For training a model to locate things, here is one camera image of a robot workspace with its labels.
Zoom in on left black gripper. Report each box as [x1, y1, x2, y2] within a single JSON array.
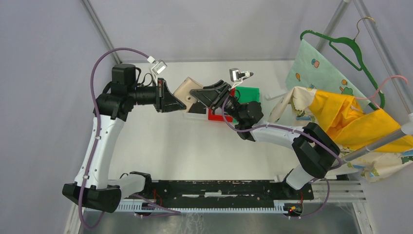
[[129, 78, 186, 113]]

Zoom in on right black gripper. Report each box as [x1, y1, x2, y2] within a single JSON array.
[[188, 80, 243, 123]]

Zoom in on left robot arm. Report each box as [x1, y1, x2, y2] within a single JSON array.
[[62, 64, 186, 213]]

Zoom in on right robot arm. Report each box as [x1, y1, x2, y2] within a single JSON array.
[[189, 80, 339, 199]]

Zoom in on black VIP cards stack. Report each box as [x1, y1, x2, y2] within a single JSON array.
[[188, 102, 207, 115]]

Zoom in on white plastic bin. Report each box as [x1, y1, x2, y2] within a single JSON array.
[[183, 112, 208, 120]]

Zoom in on red plastic bin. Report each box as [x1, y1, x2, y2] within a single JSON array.
[[207, 89, 236, 122]]

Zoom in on green plastic bin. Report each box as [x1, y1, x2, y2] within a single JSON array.
[[233, 86, 262, 124]]

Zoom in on cream cartoon print cloth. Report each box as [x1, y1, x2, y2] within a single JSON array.
[[268, 87, 413, 182]]

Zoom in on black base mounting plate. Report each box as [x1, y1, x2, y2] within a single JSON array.
[[139, 180, 314, 208]]

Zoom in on light green cartoon cloth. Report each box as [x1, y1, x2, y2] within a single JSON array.
[[285, 39, 384, 108]]

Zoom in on green clothes hanger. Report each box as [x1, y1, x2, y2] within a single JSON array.
[[299, 30, 386, 111]]

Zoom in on yellow cloth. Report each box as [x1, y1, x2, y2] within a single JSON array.
[[308, 90, 401, 150]]

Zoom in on pink clothes hanger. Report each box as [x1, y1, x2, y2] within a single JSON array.
[[353, 75, 410, 111]]

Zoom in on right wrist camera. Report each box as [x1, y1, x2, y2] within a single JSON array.
[[229, 68, 254, 83]]

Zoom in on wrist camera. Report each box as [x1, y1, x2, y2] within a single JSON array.
[[229, 68, 254, 83], [147, 56, 167, 80]]

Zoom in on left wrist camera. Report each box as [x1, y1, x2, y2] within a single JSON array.
[[147, 56, 167, 80]]

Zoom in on white slotted cable duct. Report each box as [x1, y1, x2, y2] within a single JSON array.
[[84, 201, 288, 214]]

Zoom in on aluminium rail frame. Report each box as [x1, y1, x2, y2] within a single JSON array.
[[73, 179, 367, 203]]

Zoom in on metal clothes rail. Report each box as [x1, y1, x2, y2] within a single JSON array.
[[342, 113, 413, 163]]

